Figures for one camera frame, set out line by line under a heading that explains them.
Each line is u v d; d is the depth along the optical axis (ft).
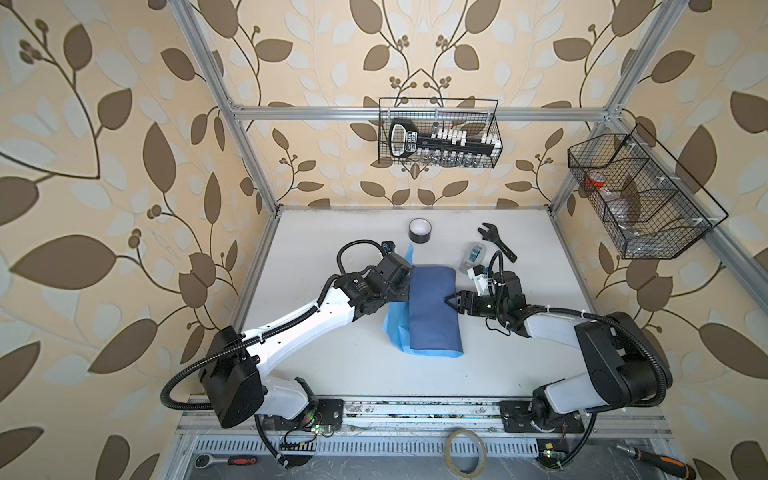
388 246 2.34
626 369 1.46
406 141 2.77
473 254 3.34
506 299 2.37
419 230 3.68
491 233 3.67
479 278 2.77
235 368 1.31
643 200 2.51
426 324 2.77
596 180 2.90
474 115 2.99
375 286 1.93
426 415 2.48
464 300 2.64
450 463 2.14
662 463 2.18
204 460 2.23
